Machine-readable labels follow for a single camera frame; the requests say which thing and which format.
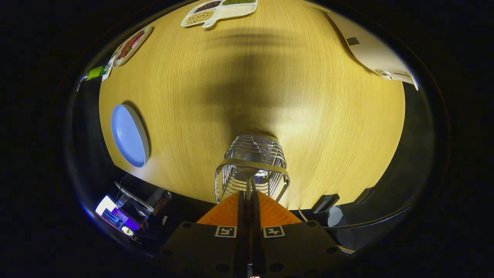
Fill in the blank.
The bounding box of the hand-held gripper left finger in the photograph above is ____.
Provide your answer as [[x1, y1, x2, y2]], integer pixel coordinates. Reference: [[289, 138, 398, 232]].
[[157, 191, 247, 278]]

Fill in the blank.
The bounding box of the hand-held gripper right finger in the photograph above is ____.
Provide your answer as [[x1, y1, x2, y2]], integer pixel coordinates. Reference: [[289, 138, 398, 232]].
[[253, 191, 346, 278]]

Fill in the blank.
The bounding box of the metal spoon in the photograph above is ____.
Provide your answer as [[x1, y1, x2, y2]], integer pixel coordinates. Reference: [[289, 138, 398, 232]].
[[241, 166, 257, 276]]

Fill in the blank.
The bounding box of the black table clamp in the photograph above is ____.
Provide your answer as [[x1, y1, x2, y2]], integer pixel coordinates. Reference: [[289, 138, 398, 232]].
[[355, 186, 377, 205], [312, 194, 341, 214]]

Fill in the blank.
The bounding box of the brown bottle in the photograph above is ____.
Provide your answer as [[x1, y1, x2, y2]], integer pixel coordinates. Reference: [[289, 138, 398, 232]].
[[152, 190, 172, 217]]

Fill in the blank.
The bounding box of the lit computer screen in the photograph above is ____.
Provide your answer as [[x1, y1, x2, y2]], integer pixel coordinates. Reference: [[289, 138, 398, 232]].
[[95, 195, 141, 232]]

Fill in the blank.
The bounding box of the blue plate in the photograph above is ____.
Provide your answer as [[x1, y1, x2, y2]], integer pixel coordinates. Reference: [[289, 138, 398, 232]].
[[111, 104, 150, 168]]

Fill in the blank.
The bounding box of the white flat device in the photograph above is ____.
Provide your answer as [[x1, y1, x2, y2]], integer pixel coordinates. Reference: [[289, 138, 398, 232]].
[[328, 11, 419, 91]]

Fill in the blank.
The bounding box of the green drink bottle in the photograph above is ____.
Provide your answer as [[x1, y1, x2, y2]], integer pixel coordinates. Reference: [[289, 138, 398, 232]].
[[76, 64, 113, 92]]

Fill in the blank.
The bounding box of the floral patterned plate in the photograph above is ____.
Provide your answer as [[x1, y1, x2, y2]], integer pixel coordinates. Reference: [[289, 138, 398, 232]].
[[112, 25, 153, 68]]

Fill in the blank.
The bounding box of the white divided bean dish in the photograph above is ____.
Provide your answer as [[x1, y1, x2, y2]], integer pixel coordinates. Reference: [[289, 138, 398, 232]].
[[181, 0, 258, 29]]

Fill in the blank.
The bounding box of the metal wire cutlery holder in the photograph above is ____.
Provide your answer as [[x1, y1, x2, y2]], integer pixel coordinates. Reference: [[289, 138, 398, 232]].
[[215, 134, 291, 204]]

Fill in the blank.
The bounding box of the black cable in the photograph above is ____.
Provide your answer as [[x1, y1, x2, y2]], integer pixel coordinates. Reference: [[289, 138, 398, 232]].
[[323, 207, 410, 230]]

